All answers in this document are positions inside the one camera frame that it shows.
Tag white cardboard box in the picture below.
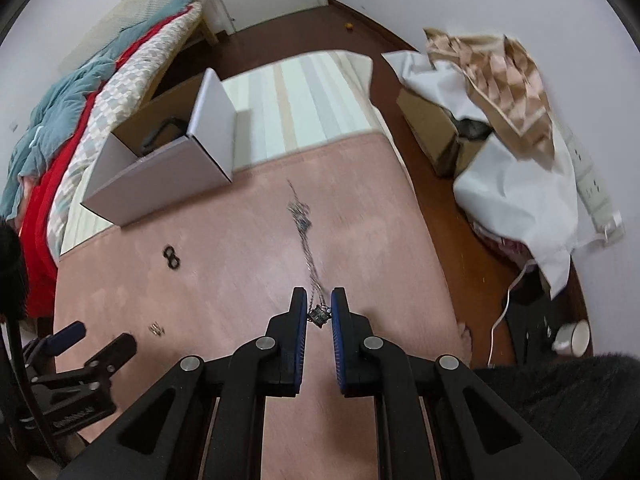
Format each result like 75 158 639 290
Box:
82 68 236 226

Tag checkered mattress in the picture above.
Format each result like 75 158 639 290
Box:
46 1 202 261

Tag beige patterned scarf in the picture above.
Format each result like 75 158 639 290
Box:
424 28 555 166

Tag small stud earrings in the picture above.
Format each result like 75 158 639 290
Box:
149 323 165 337

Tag white charger cable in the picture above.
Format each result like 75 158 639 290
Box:
487 258 536 369

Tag pink and striped table mat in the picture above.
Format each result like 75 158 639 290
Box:
52 49 474 480

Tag white cup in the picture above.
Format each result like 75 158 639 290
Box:
552 320 591 358

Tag red blanket with flower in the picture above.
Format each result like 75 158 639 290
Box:
1 2 202 318

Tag white power strip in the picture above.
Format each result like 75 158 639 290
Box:
560 125 625 245

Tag teal quilt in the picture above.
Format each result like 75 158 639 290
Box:
1 0 193 220

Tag brown cardboard box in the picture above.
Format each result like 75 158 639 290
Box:
397 89 494 178

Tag thin pendant necklace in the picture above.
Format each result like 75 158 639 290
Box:
285 178 334 330

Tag black smart watch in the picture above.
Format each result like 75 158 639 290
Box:
140 117 188 156

